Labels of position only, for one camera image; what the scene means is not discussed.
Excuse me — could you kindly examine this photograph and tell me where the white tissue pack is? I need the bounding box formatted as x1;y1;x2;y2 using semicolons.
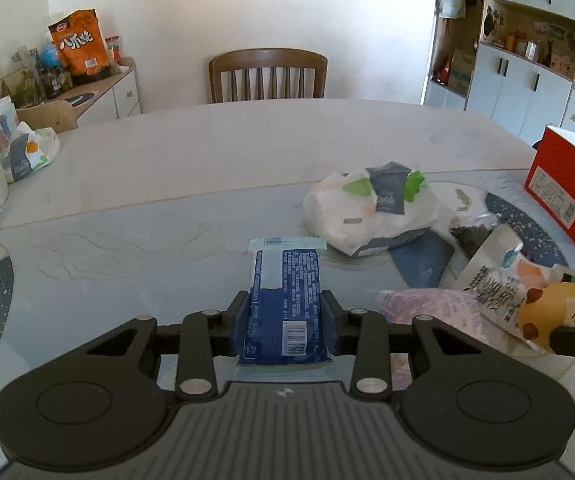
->
303;162;441;258

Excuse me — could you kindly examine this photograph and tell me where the white wall cabinet unit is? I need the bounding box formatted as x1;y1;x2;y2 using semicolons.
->
422;0;575;145

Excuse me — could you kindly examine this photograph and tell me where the brown wooden chair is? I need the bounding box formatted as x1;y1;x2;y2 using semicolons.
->
208;48;327;103

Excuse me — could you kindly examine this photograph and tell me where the blue white snack packet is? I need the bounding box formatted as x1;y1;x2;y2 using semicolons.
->
233;236;339;384

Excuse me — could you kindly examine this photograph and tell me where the dark seaweed packet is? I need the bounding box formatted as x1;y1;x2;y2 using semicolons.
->
448;212;500;259

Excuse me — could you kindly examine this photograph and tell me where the pink patterned snack bag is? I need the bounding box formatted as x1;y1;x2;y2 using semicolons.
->
374;287;524;394

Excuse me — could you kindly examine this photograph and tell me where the round blue white placemat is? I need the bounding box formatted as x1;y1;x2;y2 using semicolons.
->
317;179;575;361

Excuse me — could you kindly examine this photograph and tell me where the white sideboard cabinet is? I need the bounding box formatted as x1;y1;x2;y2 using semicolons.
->
15;56;143;134

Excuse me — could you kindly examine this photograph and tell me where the hanging grey tote bag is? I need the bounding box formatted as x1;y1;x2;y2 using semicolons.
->
436;0;466;20

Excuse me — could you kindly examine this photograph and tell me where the white orange snack bag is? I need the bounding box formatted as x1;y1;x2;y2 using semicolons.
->
453;224;575;338

